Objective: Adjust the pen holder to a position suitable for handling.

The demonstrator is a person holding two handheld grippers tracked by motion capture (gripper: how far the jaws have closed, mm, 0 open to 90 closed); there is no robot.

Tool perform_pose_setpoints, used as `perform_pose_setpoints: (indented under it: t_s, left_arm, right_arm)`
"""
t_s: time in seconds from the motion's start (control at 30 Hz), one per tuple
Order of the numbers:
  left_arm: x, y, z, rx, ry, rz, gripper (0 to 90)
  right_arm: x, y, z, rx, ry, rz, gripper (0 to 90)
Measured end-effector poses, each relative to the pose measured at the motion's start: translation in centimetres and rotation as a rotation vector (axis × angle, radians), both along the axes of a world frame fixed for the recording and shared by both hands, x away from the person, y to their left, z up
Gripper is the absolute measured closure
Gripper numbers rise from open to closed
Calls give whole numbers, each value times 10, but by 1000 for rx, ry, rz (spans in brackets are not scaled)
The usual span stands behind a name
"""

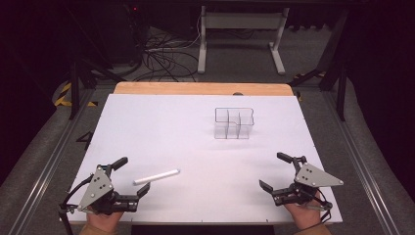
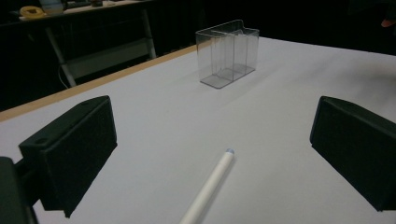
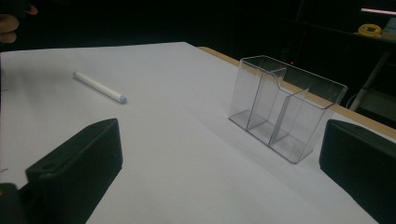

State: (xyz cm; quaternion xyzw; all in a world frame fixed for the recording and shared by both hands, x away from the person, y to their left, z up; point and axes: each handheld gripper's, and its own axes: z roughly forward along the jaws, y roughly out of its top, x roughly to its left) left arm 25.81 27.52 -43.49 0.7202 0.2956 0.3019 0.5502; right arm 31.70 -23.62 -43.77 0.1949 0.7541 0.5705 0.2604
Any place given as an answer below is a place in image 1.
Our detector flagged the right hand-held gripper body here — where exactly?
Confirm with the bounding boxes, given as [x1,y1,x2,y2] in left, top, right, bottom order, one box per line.
[271,156,345,212]

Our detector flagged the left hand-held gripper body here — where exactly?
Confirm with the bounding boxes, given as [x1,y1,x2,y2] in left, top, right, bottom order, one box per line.
[76,164,141,216]

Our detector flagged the person's left hand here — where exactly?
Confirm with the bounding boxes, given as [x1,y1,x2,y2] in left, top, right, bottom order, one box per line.
[85,209,125,234]

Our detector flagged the person's right hand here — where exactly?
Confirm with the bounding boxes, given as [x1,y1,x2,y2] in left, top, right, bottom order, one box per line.
[283,195,325,231]

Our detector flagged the white pen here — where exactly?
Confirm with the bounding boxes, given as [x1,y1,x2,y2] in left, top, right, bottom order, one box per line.
[132,167,181,186]

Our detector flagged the clear acrylic organizer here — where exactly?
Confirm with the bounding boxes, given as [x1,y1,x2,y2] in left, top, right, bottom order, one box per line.
[213,107,255,140]

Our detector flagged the yellow black hazard tape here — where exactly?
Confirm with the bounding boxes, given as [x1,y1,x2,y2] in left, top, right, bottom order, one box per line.
[53,81,99,108]

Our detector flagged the black metal stand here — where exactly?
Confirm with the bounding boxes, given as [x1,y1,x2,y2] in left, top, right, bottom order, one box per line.
[287,9,351,122]
[63,6,126,121]

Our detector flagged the wooden table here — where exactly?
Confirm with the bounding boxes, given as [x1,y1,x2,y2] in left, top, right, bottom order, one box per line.
[113,81,295,98]

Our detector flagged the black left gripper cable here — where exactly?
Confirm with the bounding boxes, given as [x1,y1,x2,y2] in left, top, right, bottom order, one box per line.
[60,174,96,213]

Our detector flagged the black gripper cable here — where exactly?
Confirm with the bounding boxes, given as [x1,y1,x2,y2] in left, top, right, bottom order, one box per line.
[302,189,335,231]
[60,174,96,213]

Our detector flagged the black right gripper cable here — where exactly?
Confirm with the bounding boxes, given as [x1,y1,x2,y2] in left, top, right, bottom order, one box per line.
[302,189,335,231]

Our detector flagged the aluminium floor rail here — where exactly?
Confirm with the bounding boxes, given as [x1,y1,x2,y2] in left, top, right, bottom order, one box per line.
[7,88,96,235]
[321,89,407,235]

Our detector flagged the tangle of black cables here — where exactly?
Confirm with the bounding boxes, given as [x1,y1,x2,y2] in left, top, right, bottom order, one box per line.
[131,13,202,83]

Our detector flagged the white metal desk frame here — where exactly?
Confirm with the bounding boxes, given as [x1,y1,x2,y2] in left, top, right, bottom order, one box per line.
[197,5,291,76]

